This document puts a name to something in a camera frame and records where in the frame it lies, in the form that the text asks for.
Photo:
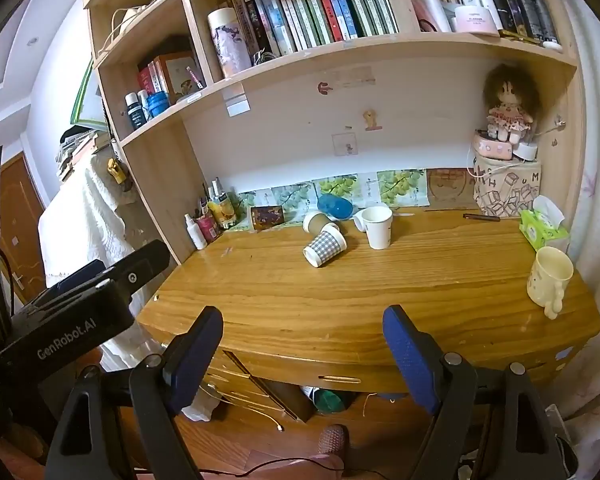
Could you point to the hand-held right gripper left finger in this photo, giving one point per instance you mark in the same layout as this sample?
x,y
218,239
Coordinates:
x,y
197,355

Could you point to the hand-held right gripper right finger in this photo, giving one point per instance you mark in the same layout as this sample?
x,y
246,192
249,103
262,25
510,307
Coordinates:
x,y
407,355

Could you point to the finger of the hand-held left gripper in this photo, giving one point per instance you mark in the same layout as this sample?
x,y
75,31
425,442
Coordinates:
x,y
142,265
80,275

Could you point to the checkered paper cup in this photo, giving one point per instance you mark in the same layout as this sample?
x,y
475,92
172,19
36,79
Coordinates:
x,y
325,251

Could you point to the brown paper cup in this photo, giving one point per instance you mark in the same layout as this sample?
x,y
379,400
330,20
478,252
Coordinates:
x,y
321,222

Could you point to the white cloth cover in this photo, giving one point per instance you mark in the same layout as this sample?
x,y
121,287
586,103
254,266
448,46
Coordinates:
x,y
87,220

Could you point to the wooden drawer unit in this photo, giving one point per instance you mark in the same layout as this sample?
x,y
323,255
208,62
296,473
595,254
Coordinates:
x,y
250,385

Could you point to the white squeeze bottle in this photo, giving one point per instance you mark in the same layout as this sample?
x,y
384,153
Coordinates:
x,y
196,235

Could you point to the brown wooden door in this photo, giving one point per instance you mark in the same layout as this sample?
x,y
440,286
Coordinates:
x,y
22,230

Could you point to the wooden desk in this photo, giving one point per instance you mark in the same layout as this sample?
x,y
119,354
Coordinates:
x,y
330,300

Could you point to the pink slipper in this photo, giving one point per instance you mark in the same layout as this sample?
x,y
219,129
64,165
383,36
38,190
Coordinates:
x,y
332,441

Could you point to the stack of papers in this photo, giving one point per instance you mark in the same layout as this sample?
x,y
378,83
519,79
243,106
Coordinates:
x,y
80,150

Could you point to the grape picture card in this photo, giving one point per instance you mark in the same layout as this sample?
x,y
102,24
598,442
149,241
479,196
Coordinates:
x,y
290,195
400,186
255,199
336,185

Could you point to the dark picture card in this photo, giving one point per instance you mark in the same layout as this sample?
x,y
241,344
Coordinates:
x,y
267,218

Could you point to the dark bottle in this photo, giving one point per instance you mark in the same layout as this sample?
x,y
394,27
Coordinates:
x,y
134,112

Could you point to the dark pen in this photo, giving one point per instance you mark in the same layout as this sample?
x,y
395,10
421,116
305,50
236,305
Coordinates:
x,y
480,216

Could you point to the blue jar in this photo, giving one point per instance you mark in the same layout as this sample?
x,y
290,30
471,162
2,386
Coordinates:
x,y
157,105

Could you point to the cream mug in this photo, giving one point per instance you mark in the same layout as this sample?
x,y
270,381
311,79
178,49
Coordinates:
x,y
547,275

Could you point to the blue oval container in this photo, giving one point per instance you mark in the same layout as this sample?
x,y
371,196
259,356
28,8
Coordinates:
x,y
334,206

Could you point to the brown picture card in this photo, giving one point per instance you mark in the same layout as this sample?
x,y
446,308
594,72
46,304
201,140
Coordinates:
x,y
449,187

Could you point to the green board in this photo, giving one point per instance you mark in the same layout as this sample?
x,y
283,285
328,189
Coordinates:
x,y
87,100

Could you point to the green tissue box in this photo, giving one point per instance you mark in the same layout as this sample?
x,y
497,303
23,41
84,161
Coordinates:
x,y
542,230

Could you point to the red boxed books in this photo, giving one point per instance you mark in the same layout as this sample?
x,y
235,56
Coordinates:
x,y
172,77

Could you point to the printed storage box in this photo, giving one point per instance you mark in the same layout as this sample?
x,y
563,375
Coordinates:
x,y
505,187

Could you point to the pink box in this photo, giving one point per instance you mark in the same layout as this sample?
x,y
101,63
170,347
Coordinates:
x,y
492,147

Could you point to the white round device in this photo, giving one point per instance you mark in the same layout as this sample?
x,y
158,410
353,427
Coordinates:
x,y
525,152

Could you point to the floral cylinder flask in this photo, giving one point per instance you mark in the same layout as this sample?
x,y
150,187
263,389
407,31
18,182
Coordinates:
x,y
227,45

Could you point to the white curtain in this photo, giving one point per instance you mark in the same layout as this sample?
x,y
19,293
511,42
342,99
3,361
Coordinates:
x,y
595,200

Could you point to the brown-haired doll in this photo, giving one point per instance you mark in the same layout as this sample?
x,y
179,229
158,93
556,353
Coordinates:
x,y
510,105

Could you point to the wooden bookshelf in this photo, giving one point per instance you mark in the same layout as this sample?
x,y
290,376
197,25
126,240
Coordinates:
x,y
330,52

